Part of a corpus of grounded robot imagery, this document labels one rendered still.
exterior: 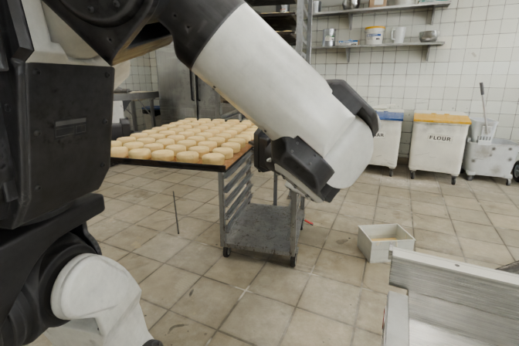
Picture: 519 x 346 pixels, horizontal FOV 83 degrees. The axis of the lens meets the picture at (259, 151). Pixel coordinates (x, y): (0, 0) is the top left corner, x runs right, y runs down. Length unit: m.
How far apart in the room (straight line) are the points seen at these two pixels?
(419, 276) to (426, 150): 3.29
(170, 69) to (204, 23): 4.29
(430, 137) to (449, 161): 0.34
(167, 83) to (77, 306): 4.24
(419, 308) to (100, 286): 0.49
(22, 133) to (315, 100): 0.29
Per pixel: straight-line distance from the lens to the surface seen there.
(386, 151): 3.83
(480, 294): 0.61
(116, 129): 1.01
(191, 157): 0.67
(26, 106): 0.37
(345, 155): 0.36
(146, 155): 0.73
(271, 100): 0.29
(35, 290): 0.50
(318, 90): 0.31
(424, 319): 0.57
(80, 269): 0.50
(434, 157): 3.86
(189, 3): 0.30
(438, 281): 0.60
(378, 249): 2.16
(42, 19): 0.37
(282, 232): 2.11
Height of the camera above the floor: 1.20
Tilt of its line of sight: 15 degrees down
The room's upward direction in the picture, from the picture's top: straight up
